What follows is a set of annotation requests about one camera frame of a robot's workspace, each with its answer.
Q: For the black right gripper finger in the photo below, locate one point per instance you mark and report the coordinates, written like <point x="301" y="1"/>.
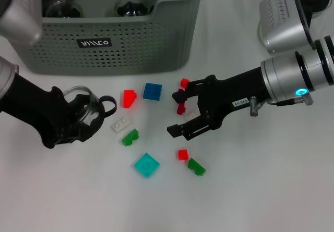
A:
<point x="188" y="91"/>
<point x="190" y="129"/>

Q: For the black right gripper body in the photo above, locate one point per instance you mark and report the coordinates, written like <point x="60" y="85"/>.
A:
<point x="229" y="93"/>

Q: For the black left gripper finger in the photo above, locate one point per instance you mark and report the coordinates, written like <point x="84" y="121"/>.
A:
<point x="74" y="135"/>
<point x="78" y="100"/>

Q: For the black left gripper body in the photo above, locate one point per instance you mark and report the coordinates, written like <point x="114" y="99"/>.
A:
<point x="39" y="107"/>

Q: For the small red brick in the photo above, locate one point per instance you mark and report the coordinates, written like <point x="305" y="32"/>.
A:
<point x="184" y="82"/>
<point x="183" y="154"/>

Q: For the white brick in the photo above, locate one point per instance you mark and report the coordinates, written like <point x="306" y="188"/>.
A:
<point x="121" y="124"/>
<point x="192" y="115"/>

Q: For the dark red brick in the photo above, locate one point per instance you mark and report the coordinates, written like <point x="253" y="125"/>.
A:
<point x="180" y="109"/>

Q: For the glass teacup black holder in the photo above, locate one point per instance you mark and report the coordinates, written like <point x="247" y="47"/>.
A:
<point x="62" y="9"/>
<point x="133" y="7"/>
<point x="96" y="122"/>

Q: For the green brick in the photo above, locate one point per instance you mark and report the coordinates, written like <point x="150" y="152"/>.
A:
<point x="129" y="139"/>
<point x="195" y="166"/>

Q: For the grey-green perforated storage bin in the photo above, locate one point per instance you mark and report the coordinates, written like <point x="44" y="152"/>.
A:
<point x="130" y="34"/>

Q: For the blue square plate brick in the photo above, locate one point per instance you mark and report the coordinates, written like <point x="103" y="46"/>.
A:
<point x="152" y="91"/>

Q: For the bright red slope brick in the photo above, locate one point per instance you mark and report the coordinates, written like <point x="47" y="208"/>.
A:
<point x="128" y="99"/>

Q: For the teal square plate brick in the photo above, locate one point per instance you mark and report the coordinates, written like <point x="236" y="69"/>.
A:
<point x="147" y="165"/>

